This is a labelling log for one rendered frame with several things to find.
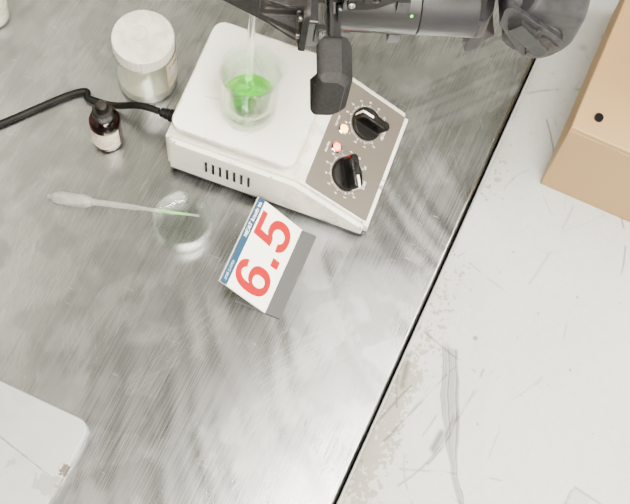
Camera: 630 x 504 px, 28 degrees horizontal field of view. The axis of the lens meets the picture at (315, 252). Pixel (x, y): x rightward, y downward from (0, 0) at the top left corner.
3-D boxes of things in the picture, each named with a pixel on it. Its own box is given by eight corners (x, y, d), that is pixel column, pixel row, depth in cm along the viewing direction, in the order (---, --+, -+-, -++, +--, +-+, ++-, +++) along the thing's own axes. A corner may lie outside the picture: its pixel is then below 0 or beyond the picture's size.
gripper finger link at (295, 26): (303, 15, 101) (310, -28, 95) (303, 54, 99) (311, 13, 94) (216, 11, 100) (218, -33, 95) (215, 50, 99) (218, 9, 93)
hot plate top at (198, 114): (337, 65, 116) (338, 60, 116) (292, 174, 112) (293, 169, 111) (217, 23, 117) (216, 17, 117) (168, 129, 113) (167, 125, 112)
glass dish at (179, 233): (222, 238, 118) (222, 229, 116) (169, 263, 117) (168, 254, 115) (195, 190, 120) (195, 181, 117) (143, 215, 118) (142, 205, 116)
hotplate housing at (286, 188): (406, 126, 123) (417, 86, 116) (363, 241, 119) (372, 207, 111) (196, 53, 125) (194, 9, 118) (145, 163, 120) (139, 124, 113)
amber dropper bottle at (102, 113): (96, 122, 122) (89, 86, 115) (127, 128, 122) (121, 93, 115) (88, 149, 120) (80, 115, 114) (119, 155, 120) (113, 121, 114)
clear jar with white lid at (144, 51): (118, 108, 122) (111, 66, 115) (115, 54, 124) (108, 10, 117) (180, 104, 123) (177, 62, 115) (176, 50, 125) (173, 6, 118)
